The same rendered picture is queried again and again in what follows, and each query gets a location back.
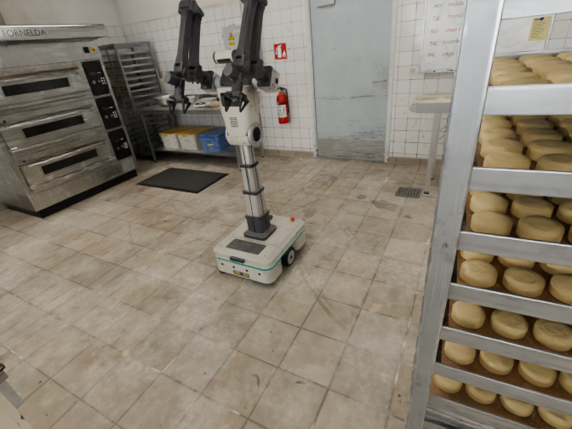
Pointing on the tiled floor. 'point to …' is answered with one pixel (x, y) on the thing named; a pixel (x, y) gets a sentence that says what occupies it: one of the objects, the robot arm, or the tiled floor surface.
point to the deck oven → (58, 119)
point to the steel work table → (176, 126)
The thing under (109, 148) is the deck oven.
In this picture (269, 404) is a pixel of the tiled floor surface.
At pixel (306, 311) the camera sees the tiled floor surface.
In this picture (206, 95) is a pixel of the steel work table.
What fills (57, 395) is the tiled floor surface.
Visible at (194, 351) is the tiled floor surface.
